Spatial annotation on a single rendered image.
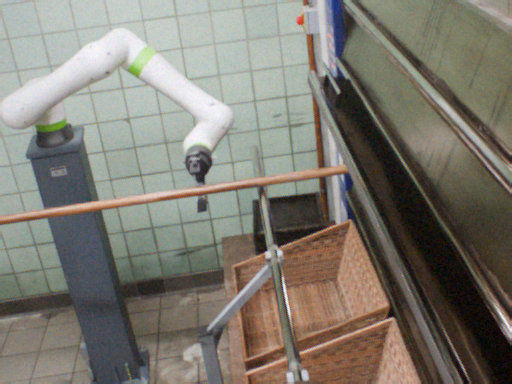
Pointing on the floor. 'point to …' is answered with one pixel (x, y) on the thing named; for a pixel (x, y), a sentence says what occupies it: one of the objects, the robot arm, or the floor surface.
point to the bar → (208, 338)
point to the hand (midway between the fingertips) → (198, 190)
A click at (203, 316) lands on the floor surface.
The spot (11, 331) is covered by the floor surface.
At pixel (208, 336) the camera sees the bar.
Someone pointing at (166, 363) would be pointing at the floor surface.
